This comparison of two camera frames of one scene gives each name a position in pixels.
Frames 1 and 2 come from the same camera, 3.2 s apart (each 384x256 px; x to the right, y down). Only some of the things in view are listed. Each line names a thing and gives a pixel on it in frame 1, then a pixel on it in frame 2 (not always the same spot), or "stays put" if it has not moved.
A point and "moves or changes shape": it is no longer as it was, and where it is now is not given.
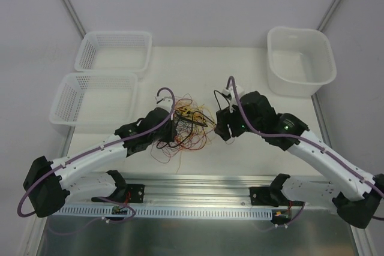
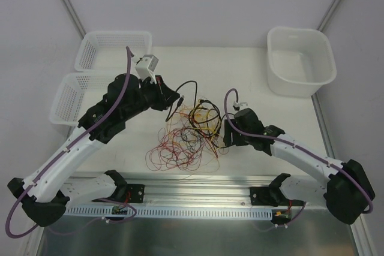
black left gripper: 170,130 → 162,95
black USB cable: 190,129 → 181,100
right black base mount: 267,196 stays put
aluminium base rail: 167,189 stays put
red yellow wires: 192,123 moves or changes shape
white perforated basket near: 96,98 stays put
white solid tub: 300,61 stays put
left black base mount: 124,193 stays put
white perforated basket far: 114,51 stays put
